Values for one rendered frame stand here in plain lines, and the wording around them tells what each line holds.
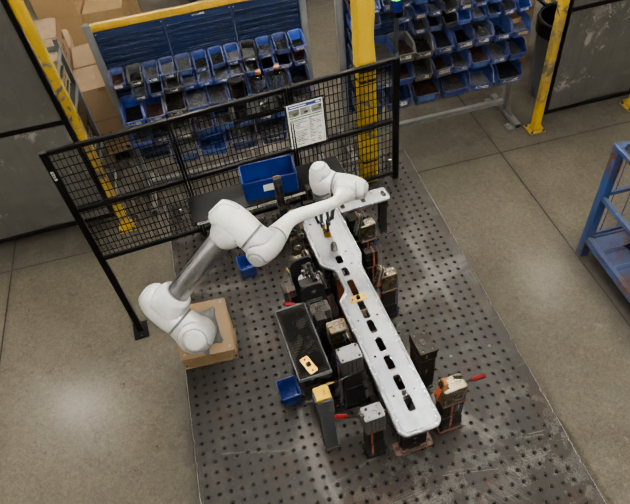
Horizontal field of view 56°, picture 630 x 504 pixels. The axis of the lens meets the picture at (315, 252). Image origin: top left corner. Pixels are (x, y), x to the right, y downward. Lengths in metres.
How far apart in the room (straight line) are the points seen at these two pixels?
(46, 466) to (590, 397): 3.19
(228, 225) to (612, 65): 3.92
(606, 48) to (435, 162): 1.57
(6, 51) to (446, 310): 2.96
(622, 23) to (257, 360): 3.80
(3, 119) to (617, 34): 4.49
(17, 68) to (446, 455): 3.28
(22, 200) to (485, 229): 3.40
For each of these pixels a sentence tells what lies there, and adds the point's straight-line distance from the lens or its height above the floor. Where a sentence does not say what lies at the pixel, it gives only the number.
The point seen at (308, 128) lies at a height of 1.27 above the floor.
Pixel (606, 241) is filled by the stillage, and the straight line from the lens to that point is 4.42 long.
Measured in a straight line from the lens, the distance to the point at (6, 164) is 4.63.
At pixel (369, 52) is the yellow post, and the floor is 1.60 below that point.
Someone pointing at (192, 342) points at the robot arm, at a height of 1.07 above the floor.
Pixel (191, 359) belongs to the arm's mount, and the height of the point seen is 0.78.
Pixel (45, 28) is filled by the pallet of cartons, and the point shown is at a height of 1.04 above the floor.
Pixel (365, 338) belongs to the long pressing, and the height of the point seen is 1.00.
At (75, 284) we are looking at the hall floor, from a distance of 4.73.
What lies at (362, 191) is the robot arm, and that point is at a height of 1.39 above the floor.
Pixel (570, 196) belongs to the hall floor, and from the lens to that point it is 4.91.
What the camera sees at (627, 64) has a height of 0.44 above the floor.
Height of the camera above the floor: 3.25
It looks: 48 degrees down
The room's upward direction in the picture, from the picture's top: 8 degrees counter-clockwise
